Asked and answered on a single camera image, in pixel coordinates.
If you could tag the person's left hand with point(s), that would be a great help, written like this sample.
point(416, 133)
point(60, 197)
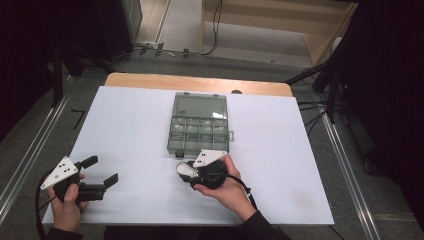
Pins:
point(66, 213)

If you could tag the small oval silver tin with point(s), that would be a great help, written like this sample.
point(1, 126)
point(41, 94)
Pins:
point(185, 170)

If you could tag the dark round table grommet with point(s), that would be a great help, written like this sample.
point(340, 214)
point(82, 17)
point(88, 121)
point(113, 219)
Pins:
point(236, 91)

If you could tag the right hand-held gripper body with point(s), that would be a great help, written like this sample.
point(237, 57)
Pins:
point(208, 156)

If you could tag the person's right hand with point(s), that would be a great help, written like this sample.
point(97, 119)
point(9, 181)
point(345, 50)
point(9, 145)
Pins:
point(230, 195)

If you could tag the white table board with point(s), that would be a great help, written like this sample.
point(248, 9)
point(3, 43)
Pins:
point(133, 116)

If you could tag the floor power strip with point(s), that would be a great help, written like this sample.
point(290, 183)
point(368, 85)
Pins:
point(159, 48)

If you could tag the light wooden shelf unit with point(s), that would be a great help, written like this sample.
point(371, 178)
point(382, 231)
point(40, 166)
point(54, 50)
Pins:
point(316, 43)

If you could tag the black metal stand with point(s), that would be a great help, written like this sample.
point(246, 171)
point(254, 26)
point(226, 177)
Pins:
point(57, 73)
point(331, 86)

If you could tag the grey translucent compartment box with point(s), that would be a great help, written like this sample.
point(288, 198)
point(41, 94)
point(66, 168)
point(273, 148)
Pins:
point(198, 131)

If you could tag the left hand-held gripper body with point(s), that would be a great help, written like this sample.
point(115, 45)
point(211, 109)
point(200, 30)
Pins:
point(60, 171)

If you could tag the metal floor rail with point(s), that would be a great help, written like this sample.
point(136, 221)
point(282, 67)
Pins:
point(30, 158)
point(353, 186)

